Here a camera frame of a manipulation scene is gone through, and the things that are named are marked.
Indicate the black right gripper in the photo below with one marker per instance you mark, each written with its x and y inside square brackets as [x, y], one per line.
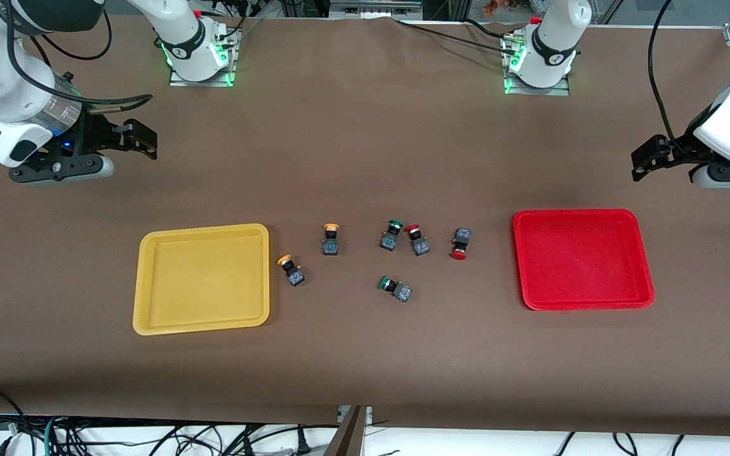
[92, 131]

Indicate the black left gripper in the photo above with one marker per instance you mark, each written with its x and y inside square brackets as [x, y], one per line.
[682, 152]

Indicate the yellow push button switch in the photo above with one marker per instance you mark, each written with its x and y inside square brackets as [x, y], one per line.
[291, 271]
[331, 242]

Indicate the red push button switch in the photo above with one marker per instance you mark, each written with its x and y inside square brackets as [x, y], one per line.
[461, 244]
[418, 241]

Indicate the red plastic tray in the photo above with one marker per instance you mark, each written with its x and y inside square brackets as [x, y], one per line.
[582, 259]

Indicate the yellow plastic tray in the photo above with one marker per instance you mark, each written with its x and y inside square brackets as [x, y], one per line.
[203, 278]

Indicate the brown table cover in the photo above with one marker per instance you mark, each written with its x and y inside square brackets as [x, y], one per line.
[365, 354]

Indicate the black power plug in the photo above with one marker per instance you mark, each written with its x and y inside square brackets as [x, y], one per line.
[302, 442]

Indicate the grey table support beam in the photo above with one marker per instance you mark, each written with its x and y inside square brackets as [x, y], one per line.
[347, 437]

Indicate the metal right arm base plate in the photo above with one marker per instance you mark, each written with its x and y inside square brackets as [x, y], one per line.
[181, 80]

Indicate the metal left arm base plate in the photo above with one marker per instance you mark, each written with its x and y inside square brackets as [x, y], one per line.
[539, 90]

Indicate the green push button switch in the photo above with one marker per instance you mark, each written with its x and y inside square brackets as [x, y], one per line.
[397, 289]
[391, 235]

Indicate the aluminium frame profile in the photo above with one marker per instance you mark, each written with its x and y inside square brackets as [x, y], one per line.
[374, 9]

